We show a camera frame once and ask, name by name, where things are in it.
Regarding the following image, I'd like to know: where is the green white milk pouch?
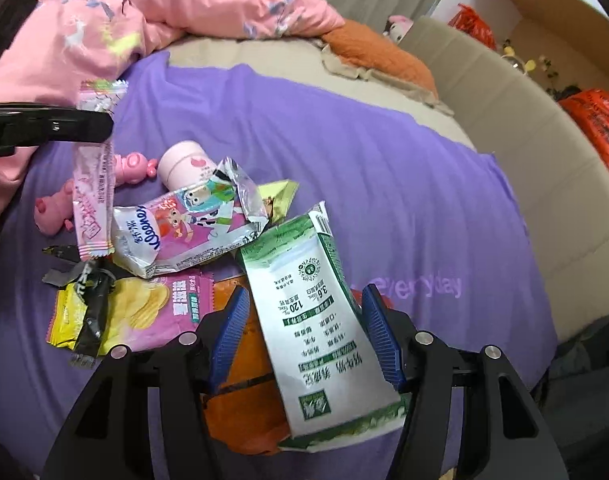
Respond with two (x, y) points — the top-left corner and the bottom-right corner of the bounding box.
(237, 201), (403, 453)

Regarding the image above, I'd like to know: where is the black wrapper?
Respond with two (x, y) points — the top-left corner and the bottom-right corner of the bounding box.
(74, 260), (130, 358)

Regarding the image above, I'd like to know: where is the pink printed duvet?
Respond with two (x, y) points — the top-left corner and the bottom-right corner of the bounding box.
(0, 0), (346, 246)

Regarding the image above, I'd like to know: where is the pink plush toy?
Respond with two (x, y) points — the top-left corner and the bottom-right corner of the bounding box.
(382, 14), (416, 41)

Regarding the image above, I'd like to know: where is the shiny gold wrapper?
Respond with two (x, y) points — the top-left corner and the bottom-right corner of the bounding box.
(257, 178), (300, 223)

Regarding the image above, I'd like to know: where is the beige wall shelf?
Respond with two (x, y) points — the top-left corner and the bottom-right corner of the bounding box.
(435, 0), (609, 111)

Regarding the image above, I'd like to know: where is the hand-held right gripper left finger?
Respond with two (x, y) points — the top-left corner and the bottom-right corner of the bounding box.
(42, 285), (251, 480)

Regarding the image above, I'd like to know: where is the purple blanket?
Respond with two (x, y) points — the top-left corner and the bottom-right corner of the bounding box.
(0, 50), (559, 480)

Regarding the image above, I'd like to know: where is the yellow brown snack wrapper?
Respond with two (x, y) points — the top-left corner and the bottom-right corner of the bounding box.
(45, 282), (118, 351)

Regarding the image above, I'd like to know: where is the pink cartoon foil packet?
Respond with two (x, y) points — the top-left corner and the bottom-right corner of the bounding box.
(112, 156), (271, 280)

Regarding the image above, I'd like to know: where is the small orange plastic bag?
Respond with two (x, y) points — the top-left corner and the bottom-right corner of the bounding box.
(447, 4), (498, 51)

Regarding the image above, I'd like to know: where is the white pink cylinder packet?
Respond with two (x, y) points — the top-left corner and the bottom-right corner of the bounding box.
(157, 140), (220, 193)

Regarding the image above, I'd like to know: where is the beige padded headboard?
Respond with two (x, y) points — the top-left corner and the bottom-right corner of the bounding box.
(399, 16), (609, 343)

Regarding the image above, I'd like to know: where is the large orange plastic bag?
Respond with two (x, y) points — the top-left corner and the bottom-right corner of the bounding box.
(557, 87), (609, 191)

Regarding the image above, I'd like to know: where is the pink pig toy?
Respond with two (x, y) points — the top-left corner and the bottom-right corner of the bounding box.
(33, 151), (159, 237)

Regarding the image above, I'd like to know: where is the orange pillow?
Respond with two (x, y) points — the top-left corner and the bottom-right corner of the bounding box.
(322, 19), (439, 101)

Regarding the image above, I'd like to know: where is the pink chips packet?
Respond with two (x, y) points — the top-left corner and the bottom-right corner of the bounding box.
(99, 270), (218, 356)

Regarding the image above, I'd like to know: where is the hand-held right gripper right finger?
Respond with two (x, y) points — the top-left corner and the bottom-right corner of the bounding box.
(361, 284), (569, 480)

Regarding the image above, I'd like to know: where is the orange wrapper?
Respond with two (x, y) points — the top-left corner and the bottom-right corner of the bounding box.
(202, 275), (305, 456)

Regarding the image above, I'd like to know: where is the pink stick sachet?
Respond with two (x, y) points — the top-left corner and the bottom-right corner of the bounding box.
(72, 79), (129, 262)

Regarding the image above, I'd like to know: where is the beige bed sheet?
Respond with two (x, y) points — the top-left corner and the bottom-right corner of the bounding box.
(164, 35), (478, 153)

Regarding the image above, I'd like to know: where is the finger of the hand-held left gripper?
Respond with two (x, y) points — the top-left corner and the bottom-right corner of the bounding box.
(0, 102), (115, 157)

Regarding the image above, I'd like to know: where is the small decorative plant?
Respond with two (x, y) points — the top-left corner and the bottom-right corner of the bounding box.
(537, 55), (565, 96)

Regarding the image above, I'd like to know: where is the silver wrapper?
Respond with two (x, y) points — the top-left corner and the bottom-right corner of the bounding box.
(42, 262), (92, 291)

